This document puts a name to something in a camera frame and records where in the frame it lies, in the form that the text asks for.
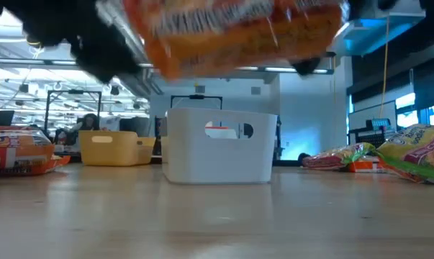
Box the yellow plastic bin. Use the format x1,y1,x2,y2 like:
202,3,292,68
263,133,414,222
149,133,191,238
78,129,157,168

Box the white plastic bin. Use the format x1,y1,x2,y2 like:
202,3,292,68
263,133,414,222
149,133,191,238
161,106,279,186

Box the black frame stand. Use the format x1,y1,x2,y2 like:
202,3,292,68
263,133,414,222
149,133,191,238
43,88,103,135
170,94,224,111

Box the black equipment cart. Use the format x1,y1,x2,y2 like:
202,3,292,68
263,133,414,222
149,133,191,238
348,117,398,149

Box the person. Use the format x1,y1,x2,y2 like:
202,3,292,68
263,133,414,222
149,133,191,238
78,112,101,132

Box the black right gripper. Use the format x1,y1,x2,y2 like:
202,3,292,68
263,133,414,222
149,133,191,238
290,0,369,77

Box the black office chair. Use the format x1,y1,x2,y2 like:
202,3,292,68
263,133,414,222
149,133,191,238
118,116,152,138

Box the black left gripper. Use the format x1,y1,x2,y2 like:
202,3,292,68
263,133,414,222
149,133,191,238
20,0,143,83

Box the yellow power cable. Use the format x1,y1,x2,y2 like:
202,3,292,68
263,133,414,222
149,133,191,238
379,16,391,109

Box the green Maruchan ramen pack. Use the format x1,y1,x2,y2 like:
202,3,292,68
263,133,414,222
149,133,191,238
376,123,434,186
302,142,376,171

